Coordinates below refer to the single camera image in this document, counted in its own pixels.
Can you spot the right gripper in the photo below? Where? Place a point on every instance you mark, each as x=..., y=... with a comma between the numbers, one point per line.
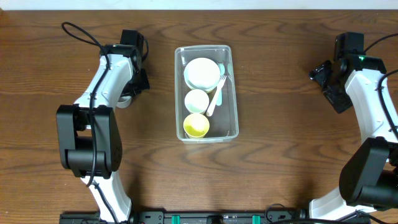
x=325, y=82

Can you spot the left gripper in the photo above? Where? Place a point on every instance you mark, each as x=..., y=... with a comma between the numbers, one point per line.
x=140, y=82

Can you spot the grey cup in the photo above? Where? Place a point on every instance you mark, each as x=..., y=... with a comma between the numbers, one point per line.
x=124, y=101

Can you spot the white cup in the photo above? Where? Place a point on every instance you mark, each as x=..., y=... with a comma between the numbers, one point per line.
x=196, y=101

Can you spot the white bowl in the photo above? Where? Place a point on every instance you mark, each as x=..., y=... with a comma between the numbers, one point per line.
x=202, y=73

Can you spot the yellow cup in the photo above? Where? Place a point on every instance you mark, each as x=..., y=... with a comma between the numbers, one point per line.
x=196, y=125

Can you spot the white plastic fork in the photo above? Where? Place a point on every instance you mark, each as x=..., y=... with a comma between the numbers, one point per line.
x=212, y=104

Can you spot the light blue plastic spoon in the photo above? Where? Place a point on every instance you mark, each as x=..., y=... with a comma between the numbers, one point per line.
x=222, y=72

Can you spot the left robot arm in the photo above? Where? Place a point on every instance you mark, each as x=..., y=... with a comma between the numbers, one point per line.
x=88, y=136

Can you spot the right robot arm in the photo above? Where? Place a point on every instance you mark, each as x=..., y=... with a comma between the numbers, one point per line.
x=365, y=186

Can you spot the clear plastic container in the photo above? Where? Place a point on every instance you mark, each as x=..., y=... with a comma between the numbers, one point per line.
x=224, y=124

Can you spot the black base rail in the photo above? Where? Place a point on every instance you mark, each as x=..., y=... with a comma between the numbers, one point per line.
x=161, y=217

